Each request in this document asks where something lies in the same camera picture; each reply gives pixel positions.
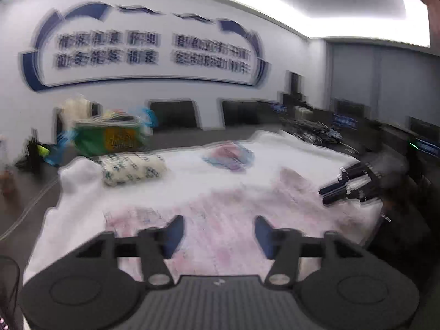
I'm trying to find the green bag with blue straps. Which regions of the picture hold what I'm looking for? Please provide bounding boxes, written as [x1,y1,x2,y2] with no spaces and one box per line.
[51,108,159,164]

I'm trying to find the black leather chair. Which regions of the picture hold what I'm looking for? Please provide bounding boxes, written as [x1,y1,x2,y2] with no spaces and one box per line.
[222,100,262,127]
[149,100,200,131]

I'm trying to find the folded cream green-flowered cloth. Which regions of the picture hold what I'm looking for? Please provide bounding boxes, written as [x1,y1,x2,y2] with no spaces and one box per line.
[100,153,169,187]

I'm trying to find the white fluffy blanket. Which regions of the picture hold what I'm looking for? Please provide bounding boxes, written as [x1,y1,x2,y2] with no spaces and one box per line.
[22,129,384,282]

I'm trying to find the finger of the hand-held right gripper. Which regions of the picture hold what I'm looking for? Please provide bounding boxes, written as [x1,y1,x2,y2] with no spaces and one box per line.
[318,179,348,196]
[323,192,348,206]

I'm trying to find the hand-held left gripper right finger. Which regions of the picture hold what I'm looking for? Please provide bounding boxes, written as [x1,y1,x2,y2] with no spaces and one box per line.
[254,215,363,289]

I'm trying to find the pink floral garment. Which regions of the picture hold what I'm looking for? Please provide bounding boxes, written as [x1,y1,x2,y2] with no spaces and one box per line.
[103,168,344,279]

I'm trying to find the blue lettered wall sign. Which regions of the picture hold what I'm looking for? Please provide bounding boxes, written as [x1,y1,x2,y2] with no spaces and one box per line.
[19,2,272,92]

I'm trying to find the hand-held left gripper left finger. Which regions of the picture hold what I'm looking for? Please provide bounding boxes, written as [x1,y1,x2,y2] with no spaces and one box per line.
[77,215,186,289]

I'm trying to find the white cable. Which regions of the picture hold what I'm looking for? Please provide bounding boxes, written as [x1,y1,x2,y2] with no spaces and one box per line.
[0,179,62,238]

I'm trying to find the black handheld radios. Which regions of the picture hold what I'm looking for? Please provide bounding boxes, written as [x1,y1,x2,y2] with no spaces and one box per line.
[21,129,45,173]

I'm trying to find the black desk monitor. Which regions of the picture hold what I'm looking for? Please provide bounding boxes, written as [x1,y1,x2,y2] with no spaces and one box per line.
[288,72,305,97]
[335,98,365,117]

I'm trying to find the pink and blue garment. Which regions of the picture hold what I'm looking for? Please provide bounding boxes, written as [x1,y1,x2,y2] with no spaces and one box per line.
[203,142,255,173]

